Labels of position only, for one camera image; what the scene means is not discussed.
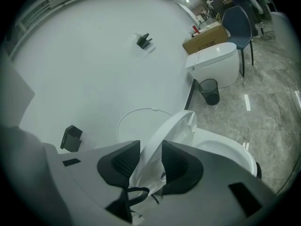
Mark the black floor cable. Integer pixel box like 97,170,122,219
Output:
258,24,276,41

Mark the white toilet lid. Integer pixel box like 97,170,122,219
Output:
116,107,175,144

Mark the white toilet bowl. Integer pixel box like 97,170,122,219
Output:
192,126,257,179

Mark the black wall holder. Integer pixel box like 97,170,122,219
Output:
136,32,154,50
60,124,83,153

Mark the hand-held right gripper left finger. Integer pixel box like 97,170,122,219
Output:
97,140,141,190

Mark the black baseboard strip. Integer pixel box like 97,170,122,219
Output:
183,78,197,111

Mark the black mesh wastebasket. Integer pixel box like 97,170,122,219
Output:
197,78,221,106

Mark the blue chair with black legs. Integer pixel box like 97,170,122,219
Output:
222,6,255,78

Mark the white closed toilet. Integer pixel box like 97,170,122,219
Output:
184,42,239,89

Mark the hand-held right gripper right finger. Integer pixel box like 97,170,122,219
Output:
161,140,204,195

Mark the brown cardboard box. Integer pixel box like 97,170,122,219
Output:
182,22,230,56

